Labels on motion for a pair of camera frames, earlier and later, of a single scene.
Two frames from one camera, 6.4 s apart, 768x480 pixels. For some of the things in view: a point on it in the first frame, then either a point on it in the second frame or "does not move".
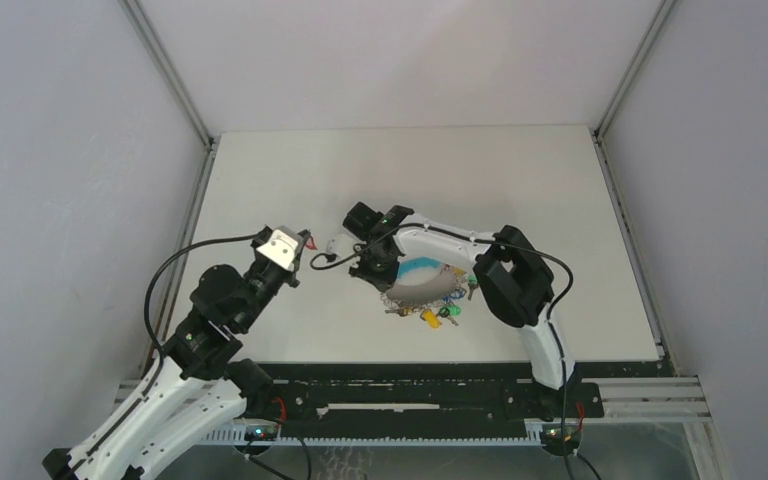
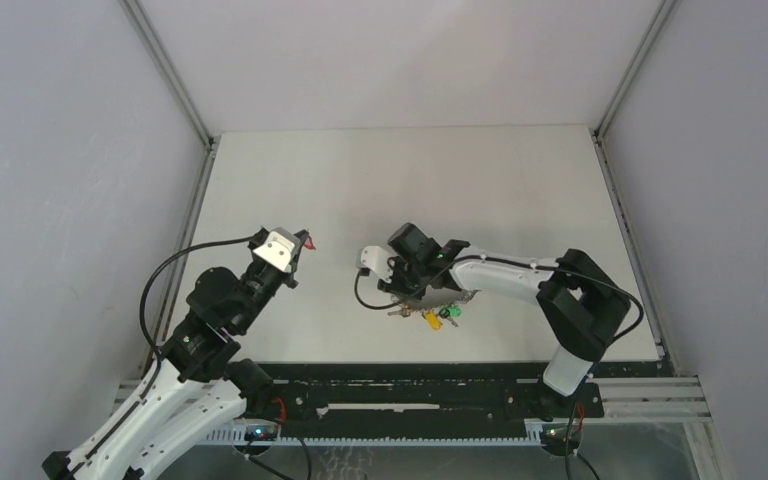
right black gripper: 382,282 to 396,286
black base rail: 418,397 does not move
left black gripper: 292,274 does not move
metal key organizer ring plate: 428,288 does not move
